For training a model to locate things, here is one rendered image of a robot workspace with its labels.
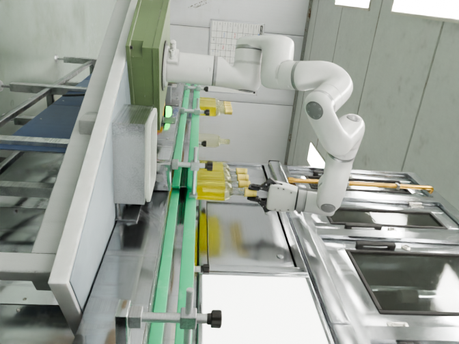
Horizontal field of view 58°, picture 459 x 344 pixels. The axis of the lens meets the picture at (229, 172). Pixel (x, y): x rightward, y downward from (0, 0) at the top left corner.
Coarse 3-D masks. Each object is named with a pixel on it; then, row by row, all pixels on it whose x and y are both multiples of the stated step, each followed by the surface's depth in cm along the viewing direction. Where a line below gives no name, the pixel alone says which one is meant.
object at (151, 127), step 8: (152, 112) 108; (152, 120) 104; (152, 128) 116; (152, 136) 117; (152, 144) 118; (152, 152) 119; (152, 160) 120; (152, 168) 121; (152, 176) 121; (152, 184) 117
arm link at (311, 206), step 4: (320, 180) 138; (320, 184) 136; (308, 192) 142; (312, 192) 142; (316, 192) 142; (308, 196) 140; (312, 196) 140; (316, 196) 140; (308, 200) 140; (312, 200) 140; (308, 204) 140; (312, 204) 140; (316, 204) 139; (308, 208) 140; (312, 208) 140; (316, 208) 140; (308, 212) 143; (312, 212) 142; (316, 212) 141; (320, 212) 140; (324, 212) 140; (332, 212) 139
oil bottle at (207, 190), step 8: (200, 184) 142; (208, 184) 143; (216, 184) 143; (224, 184) 144; (200, 192) 142; (208, 192) 142; (216, 192) 143; (224, 192) 143; (232, 192) 144; (216, 200) 144; (224, 200) 144
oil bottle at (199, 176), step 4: (200, 176) 148; (204, 176) 149; (208, 176) 149; (212, 176) 149; (216, 176) 149; (220, 176) 150; (224, 176) 150; (228, 176) 151; (216, 180) 147; (220, 180) 147; (224, 180) 147; (228, 180) 148
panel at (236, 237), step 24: (216, 216) 153; (240, 216) 155; (264, 216) 157; (216, 240) 139; (240, 240) 140; (264, 240) 142; (288, 240) 142; (216, 264) 126; (240, 264) 128; (264, 264) 129; (288, 264) 130; (312, 288) 119
